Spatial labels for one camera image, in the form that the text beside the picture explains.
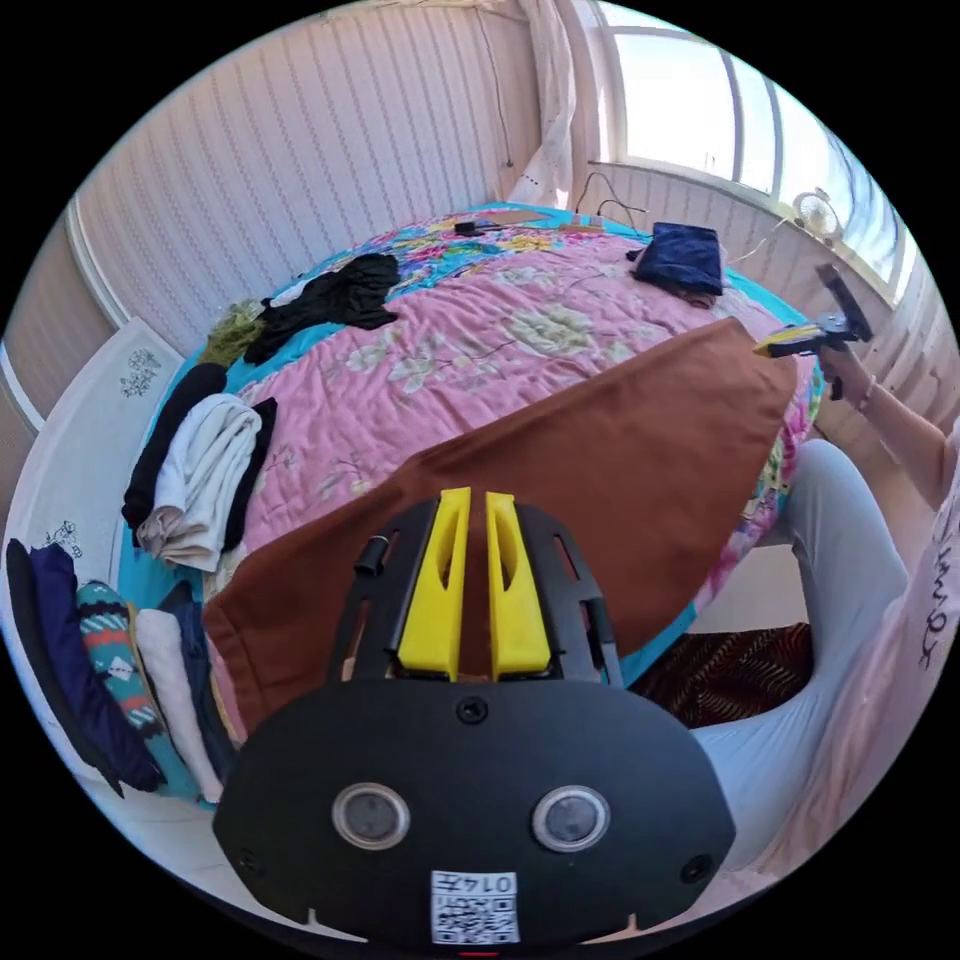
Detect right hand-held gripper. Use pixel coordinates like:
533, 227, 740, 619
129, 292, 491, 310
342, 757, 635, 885
752, 310, 876, 403

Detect dark red patterned rug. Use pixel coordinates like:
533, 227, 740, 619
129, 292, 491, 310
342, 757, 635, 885
628, 620, 817, 730

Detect black garment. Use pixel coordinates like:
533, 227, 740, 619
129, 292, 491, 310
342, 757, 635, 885
241, 253, 401, 367

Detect window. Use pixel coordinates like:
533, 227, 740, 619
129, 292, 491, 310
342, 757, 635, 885
599, 20, 925, 303

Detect person's right forearm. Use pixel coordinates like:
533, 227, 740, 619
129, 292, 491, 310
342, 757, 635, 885
860, 374, 949, 513

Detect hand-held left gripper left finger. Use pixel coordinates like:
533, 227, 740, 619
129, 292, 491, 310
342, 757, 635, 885
396, 487, 473, 674

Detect dark blue folded garment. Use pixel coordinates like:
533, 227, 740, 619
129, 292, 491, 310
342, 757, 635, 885
626, 221, 726, 309

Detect pile of clothes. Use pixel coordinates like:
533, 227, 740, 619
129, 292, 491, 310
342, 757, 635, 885
5, 536, 243, 808
121, 362, 280, 575

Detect bed with pink floral quilt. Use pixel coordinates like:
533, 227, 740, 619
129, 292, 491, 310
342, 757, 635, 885
123, 200, 826, 810

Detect small white fan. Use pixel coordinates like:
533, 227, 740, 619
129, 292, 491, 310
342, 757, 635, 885
792, 188, 844, 246

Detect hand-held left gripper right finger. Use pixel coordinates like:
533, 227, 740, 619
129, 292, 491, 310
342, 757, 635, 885
485, 491, 554, 674

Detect white headboard with floral drawing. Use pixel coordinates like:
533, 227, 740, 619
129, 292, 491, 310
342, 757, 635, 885
0, 314, 190, 721

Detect white curtain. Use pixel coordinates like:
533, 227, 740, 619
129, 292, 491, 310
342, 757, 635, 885
515, 0, 595, 208

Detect person's body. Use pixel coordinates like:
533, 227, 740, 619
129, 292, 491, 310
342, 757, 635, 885
691, 413, 960, 905

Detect olive green lace garment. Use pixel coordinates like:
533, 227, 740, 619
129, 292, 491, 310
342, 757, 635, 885
199, 298, 268, 370

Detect black cable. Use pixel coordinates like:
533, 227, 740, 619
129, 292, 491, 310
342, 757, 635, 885
575, 171, 651, 220

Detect person's right hand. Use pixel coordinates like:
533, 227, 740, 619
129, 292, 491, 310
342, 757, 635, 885
820, 341, 879, 412

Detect dark brown long pants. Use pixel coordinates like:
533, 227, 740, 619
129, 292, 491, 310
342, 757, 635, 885
200, 316, 801, 744

